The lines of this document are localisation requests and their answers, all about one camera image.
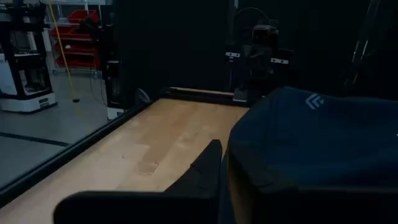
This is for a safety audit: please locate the white black mobile machine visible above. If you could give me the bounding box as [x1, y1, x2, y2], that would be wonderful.
[0, 0, 58, 113]

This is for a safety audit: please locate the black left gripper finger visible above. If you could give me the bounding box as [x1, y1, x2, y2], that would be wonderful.
[164, 139, 223, 200]

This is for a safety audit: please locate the red bin shelf rack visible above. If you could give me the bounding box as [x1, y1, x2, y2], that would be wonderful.
[49, 9, 102, 75]

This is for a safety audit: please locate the navy blue backpack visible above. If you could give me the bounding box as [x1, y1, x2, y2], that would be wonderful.
[217, 86, 398, 224]

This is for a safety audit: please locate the yellow cable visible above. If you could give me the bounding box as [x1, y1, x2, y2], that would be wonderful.
[48, 0, 81, 103]

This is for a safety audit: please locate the black curtain partition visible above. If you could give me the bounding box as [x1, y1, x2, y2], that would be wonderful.
[111, 0, 398, 100]

